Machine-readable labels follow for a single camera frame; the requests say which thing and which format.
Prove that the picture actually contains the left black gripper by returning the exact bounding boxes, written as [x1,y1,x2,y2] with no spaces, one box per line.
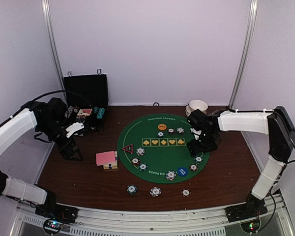
[38,118,84,162]

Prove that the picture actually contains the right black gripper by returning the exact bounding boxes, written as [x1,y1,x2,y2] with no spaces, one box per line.
[187,130,218,157]

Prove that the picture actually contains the green blue chip mat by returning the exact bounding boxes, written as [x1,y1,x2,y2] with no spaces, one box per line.
[157,131,164,138]
[138,163,148,172]
[194,156,203,163]

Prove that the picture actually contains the blue round blind button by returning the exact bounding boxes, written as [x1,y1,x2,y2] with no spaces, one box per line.
[177,167,188,177]

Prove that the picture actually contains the pink backed card deck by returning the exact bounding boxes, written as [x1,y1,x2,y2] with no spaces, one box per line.
[95,151,116,166]

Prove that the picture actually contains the orange round blind button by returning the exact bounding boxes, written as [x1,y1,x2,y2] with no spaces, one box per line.
[158,124,167,130]

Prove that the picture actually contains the green blue chip mat top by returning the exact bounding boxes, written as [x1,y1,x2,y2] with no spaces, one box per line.
[157,131,164,138]

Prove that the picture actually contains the blue chip stack mat bottom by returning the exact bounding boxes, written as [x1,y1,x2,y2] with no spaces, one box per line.
[166,171,177,181]

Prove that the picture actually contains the brown red chip stack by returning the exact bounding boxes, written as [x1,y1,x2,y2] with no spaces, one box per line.
[181,188,191,197]

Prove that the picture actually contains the red black triangular button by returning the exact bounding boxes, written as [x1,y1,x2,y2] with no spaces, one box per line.
[121,144,133,154]

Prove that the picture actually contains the dark blue chip stack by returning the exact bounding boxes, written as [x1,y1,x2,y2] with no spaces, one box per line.
[126,184,138,195]

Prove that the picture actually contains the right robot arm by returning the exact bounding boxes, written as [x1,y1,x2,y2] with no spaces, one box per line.
[187,106,295,217]

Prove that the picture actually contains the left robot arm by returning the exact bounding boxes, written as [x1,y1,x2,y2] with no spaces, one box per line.
[0,101,84,218]

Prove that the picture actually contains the red card deck in case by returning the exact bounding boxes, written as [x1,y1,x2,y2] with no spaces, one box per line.
[77,108,92,117]

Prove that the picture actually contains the brown chips in case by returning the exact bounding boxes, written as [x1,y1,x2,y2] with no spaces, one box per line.
[73,106,80,113]

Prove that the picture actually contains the gold card deck box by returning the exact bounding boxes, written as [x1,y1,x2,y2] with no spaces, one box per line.
[103,151,118,170]

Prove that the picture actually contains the blue green chip stack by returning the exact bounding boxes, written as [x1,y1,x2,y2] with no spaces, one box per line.
[92,107,99,114]

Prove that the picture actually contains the teal chip stack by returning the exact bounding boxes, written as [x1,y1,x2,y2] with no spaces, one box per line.
[96,108,106,119]

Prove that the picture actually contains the round green poker mat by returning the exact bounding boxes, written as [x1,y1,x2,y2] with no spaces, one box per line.
[117,114,210,184]

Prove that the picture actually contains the black chip carrying case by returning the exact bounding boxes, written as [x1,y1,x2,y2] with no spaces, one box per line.
[63,73,109,130]

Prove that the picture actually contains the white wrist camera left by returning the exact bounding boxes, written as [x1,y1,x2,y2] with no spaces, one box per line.
[65,122,84,138]

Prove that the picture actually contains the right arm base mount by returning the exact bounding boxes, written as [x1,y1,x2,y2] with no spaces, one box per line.
[225,202,268,223]

